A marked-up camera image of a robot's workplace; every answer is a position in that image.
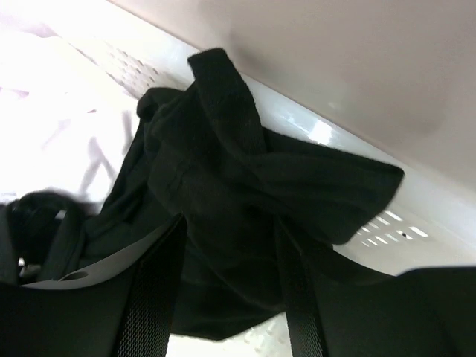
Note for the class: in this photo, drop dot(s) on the crumpled white tank top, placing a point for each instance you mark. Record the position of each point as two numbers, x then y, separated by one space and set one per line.
66 125

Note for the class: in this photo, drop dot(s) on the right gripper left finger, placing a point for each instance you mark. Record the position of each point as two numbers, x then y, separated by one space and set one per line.
120 306

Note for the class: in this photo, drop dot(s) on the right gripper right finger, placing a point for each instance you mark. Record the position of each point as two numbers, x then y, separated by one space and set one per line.
336 307

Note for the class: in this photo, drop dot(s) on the white plastic basket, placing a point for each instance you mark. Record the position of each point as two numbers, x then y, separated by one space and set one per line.
387 227

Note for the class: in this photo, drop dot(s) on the black tank top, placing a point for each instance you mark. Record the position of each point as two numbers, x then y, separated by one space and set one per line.
203 153

